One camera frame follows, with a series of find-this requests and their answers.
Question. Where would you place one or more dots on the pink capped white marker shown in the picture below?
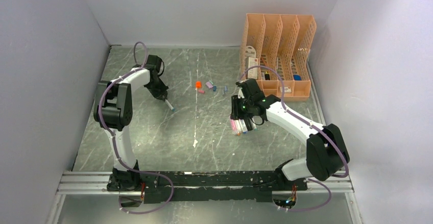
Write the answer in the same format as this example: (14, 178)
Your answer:
(244, 127)

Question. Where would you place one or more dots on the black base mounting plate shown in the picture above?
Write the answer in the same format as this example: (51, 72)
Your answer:
(177, 186)

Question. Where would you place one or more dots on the teal capped white marker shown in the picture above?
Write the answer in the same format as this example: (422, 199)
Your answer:
(254, 125)

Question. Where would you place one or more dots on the blue capped white marker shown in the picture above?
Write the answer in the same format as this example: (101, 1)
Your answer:
(240, 123)

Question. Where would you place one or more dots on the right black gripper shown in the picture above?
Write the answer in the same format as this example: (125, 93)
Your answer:
(236, 113)

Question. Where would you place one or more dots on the orange mesh file organizer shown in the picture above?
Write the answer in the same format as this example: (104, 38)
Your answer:
(282, 43)

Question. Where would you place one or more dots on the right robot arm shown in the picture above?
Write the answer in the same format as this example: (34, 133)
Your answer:
(326, 152)

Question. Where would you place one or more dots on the grey capped white marker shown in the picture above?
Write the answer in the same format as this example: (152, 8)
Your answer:
(169, 105)

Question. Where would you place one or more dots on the black orange highlighter body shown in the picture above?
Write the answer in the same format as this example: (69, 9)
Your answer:
(249, 124)

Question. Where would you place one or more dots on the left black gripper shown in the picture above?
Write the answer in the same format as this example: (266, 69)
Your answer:
(160, 95)

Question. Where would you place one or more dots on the green capped orange marker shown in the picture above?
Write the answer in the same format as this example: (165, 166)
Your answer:
(238, 126)

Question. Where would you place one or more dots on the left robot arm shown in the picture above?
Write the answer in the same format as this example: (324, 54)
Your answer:
(113, 110)

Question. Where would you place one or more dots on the blue object in organizer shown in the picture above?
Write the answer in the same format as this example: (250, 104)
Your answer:
(297, 77)

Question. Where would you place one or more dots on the aluminium rail frame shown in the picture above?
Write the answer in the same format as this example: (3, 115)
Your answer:
(94, 182)

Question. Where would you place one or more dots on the purple highlighter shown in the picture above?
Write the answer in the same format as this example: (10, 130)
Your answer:
(234, 127)

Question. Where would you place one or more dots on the white packaged item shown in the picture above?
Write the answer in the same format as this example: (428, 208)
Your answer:
(250, 61)

